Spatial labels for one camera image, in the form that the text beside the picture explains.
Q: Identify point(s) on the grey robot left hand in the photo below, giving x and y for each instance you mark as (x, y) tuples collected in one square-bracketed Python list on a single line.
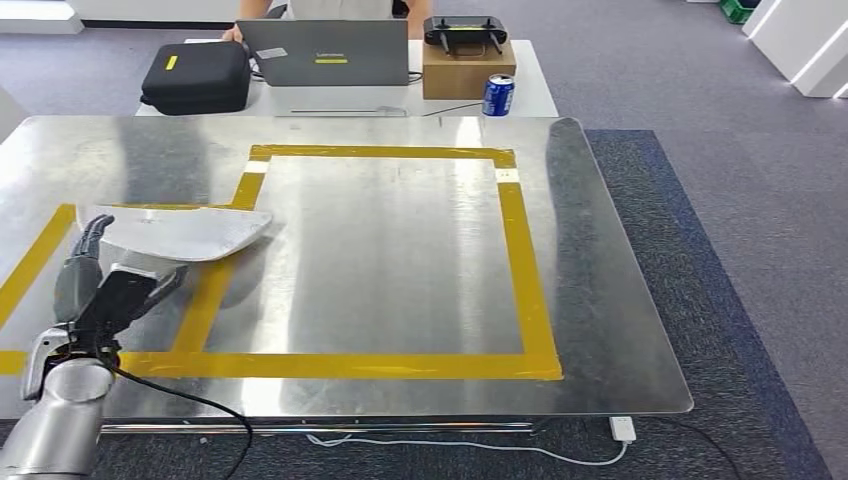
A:
[(76, 285)]

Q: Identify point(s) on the white plastic car part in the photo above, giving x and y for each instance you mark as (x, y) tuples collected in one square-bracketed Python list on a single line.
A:
[(185, 232)]

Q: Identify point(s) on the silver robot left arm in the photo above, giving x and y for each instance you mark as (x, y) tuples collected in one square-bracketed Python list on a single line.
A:
[(60, 424)]

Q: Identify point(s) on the steel workbench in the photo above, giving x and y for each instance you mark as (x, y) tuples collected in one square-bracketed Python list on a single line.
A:
[(397, 265)]

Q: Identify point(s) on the white board panel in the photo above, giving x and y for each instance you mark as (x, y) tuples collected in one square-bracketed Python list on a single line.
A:
[(12, 116)]

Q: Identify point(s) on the black zip case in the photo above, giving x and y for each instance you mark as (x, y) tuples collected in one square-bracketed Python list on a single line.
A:
[(195, 79)]

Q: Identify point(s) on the white low plinth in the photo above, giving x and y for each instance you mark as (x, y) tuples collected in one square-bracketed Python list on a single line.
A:
[(33, 16)]

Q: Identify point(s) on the grey laptop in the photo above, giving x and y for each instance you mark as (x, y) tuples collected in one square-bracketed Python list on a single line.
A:
[(324, 56)]

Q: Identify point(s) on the person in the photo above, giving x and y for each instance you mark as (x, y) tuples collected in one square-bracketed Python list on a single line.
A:
[(338, 8)]

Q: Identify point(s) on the brown cardboard box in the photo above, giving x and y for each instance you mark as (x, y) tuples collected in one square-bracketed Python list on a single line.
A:
[(467, 76)]

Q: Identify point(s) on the blue drink can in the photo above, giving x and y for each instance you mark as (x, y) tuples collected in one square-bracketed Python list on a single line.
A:
[(498, 96)]

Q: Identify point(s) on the black remote controller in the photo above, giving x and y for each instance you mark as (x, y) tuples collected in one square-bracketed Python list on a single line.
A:
[(464, 30)]

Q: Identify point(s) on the white desk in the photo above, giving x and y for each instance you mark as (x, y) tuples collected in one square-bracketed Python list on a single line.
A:
[(536, 99)]

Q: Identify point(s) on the white power strip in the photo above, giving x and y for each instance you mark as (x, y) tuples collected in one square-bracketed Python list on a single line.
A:
[(623, 429)]

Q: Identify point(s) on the green plastic crate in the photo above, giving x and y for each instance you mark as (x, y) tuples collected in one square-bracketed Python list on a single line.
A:
[(734, 10)]

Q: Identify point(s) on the white angled panels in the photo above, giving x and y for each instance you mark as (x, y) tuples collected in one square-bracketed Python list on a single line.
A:
[(808, 46)]

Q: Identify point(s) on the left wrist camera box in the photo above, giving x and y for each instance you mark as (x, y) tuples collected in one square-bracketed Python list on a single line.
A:
[(119, 298)]

